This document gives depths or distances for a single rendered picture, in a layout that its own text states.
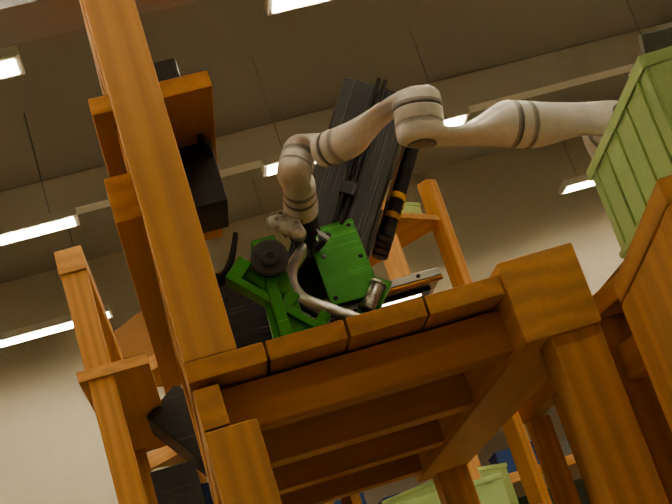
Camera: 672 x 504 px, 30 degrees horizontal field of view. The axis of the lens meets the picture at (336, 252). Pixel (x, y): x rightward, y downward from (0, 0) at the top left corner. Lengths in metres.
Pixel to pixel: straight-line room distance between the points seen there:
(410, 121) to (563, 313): 0.45
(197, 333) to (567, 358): 0.62
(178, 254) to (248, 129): 8.36
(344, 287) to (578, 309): 0.75
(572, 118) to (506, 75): 8.48
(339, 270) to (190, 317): 0.75
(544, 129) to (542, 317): 0.43
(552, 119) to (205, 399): 0.86
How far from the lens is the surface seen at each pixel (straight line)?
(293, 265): 2.76
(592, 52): 11.21
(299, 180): 2.50
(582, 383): 2.14
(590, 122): 2.47
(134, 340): 6.88
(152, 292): 2.68
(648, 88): 1.70
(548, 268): 2.18
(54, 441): 11.93
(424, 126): 2.30
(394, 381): 2.16
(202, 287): 2.11
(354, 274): 2.78
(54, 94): 9.15
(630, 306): 2.04
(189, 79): 2.59
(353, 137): 2.41
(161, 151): 2.21
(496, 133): 2.37
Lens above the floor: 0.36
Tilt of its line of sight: 17 degrees up
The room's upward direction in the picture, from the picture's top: 18 degrees counter-clockwise
